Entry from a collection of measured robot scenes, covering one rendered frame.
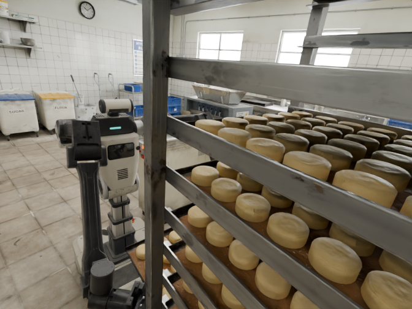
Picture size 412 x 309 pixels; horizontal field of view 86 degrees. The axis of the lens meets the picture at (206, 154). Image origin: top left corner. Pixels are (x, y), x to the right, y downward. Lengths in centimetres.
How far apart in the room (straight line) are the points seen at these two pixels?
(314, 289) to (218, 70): 25
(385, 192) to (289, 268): 12
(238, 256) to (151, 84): 29
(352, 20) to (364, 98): 486
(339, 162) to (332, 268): 12
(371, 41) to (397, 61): 423
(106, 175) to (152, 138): 98
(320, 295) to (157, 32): 36
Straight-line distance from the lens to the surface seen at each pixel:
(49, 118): 518
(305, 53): 69
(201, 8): 34
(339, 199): 21
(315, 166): 26
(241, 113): 222
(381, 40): 63
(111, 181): 136
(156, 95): 36
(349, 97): 20
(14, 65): 562
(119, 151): 129
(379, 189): 25
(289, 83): 22
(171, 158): 199
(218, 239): 40
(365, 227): 21
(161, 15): 36
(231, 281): 35
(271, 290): 36
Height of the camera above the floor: 151
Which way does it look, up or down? 21 degrees down
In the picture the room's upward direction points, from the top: 6 degrees clockwise
